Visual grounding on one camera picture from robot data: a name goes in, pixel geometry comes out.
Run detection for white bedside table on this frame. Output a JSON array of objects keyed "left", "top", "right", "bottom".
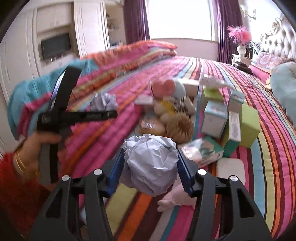
[{"left": 231, "top": 54, "right": 252, "bottom": 67}]

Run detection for small lime green box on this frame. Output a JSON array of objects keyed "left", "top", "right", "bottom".
[{"left": 201, "top": 87, "right": 224, "bottom": 111}]

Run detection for flat teal white box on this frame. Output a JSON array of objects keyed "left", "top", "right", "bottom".
[{"left": 179, "top": 136, "right": 224, "bottom": 168}]

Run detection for purple curtain left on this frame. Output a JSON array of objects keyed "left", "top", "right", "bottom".
[{"left": 123, "top": 0, "right": 150, "bottom": 44}]

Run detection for large lime green box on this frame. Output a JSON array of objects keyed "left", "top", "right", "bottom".
[{"left": 239, "top": 104, "right": 261, "bottom": 148}]

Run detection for pink plush dolphin toy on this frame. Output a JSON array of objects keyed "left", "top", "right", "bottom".
[{"left": 157, "top": 176, "right": 197, "bottom": 212}]

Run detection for pink round plush toy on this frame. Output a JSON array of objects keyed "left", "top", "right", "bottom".
[{"left": 151, "top": 79, "right": 186, "bottom": 99}]

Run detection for pink flowers in white vase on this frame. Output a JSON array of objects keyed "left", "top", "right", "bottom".
[{"left": 227, "top": 26, "right": 260, "bottom": 56}]

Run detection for tufted white headboard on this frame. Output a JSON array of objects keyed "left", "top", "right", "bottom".
[{"left": 260, "top": 15, "right": 295, "bottom": 61}]

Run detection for light blue long plush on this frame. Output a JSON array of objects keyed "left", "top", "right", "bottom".
[{"left": 270, "top": 61, "right": 296, "bottom": 128}]

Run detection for white yellow plush bear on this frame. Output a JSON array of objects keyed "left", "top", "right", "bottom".
[{"left": 154, "top": 96, "right": 197, "bottom": 125}]

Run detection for black television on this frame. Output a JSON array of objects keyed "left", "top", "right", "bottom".
[{"left": 41, "top": 33, "right": 71, "bottom": 60}]

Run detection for green white tall box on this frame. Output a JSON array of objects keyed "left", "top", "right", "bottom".
[{"left": 221, "top": 111, "right": 241, "bottom": 158}]

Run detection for folded colourful quilt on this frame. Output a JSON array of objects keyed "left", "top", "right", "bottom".
[{"left": 7, "top": 40, "right": 178, "bottom": 140}]

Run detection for purple curtain right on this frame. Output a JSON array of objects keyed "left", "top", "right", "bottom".
[{"left": 214, "top": 0, "right": 242, "bottom": 64}]

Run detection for white paper ball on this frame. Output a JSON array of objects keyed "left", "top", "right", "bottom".
[{"left": 120, "top": 134, "right": 178, "bottom": 197}]

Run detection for clear plastic wrapper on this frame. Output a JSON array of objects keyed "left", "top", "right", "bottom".
[{"left": 138, "top": 117, "right": 167, "bottom": 137}]

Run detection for brown woven round object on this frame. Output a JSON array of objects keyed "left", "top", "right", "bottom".
[{"left": 166, "top": 113, "right": 194, "bottom": 144}]

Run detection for purple curtain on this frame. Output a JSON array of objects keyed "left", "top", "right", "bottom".
[
  {"left": 123, "top": 0, "right": 150, "bottom": 44},
  {"left": 214, "top": 0, "right": 242, "bottom": 64}
]

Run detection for small teal white box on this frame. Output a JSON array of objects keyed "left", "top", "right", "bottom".
[{"left": 227, "top": 90, "right": 245, "bottom": 113}]

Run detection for pink patterned pillow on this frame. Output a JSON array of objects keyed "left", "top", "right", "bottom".
[{"left": 249, "top": 52, "right": 291, "bottom": 84}]

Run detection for gold bangle bracelet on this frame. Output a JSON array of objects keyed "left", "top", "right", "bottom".
[{"left": 13, "top": 150, "right": 27, "bottom": 176}]

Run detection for teal bear mosquito liquid box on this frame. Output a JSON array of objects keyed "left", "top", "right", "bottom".
[{"left": 201, "top": 100, "right": 228, "bottom": 138}]

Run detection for person's left hand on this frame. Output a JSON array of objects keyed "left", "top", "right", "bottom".
[{"left": 13, "top": 132, "right": 62, "bottom": 183}]

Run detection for white wardrobe cabinet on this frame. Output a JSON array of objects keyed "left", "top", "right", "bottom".
[{"left": 1, "top": 1, "right": 124, "bottom": 102}]

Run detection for striped colourful bedspread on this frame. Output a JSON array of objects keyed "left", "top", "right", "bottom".
[{"left": 58, "top": 55, "right": 295, "bottom": 238}]

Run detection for small crumpled paper ball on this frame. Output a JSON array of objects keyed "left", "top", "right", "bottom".
[{"left": 89, "top": 93, "right": 118, "bottom": 111}]

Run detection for white square pad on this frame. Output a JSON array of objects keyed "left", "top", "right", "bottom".
[{"left": 216, "top": 158, "right": 245, "bottom": 181}]

